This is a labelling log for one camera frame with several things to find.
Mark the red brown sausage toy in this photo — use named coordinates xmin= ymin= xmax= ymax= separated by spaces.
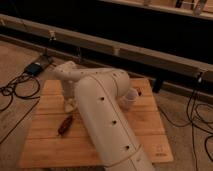
xmin=58 ymin=116 xmax=73 ymax=135

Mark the white plastic cup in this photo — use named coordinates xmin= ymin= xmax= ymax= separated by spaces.
xmin=120 ymin=88 xmax=138 ymax=110

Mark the long metal rail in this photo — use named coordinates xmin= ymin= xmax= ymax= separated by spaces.
xmin=0 ymin=14 xmax=213 ymax=82

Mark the black floor cables right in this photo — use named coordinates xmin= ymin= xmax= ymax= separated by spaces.
xmin=156 ymin=76 xmax=213 ymax=171

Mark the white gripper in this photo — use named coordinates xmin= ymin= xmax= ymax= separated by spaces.
xmin=62 ymin=81 xmax=76 ymax=113

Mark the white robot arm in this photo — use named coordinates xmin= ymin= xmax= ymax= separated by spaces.
xmin=53 ymin=61 xmax=155 ymax=171

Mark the black power adapter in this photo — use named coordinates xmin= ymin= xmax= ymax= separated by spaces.
xmin=24 ymin=63 xmax=43 ymax=76

